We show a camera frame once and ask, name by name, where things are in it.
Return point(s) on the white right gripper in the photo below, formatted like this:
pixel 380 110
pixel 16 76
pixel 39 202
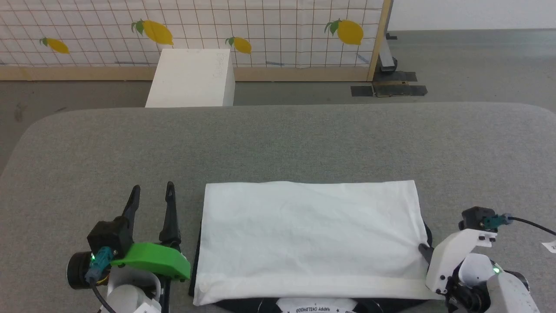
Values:
pixel 451 256

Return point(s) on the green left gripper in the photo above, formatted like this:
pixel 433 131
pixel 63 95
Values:
pixel 152 258

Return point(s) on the white shirt with black sleeves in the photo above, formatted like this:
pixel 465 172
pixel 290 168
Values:
pixel 304 234

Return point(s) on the white paper tag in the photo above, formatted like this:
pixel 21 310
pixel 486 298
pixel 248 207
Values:
pixel 550 246

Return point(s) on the white box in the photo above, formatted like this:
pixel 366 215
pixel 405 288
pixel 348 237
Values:
pixel 191 78

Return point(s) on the wide black floor mat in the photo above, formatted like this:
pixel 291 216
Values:
pixel 399 89

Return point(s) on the grey fabric sofa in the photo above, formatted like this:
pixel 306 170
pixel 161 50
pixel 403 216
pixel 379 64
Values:
pixel 304 139

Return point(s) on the small black floor mat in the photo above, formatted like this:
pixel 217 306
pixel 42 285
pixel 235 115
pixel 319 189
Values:
pixel 362 91

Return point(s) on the black mat under partition foot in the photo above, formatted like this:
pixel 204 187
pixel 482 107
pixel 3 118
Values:
pixel 397 77

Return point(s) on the grey metal partition foot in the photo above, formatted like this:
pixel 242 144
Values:
pixel 386 56

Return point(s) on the lemon print grid partition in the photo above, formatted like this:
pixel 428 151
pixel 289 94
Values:
pixel 260 21

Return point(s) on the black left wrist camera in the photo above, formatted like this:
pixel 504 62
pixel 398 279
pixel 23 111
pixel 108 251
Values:
pixel 108 237

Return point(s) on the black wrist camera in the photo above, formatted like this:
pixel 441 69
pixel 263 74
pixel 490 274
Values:
pixel 108 237
pixel 475 217

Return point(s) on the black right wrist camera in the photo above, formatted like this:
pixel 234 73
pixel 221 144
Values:
pixel 475 217

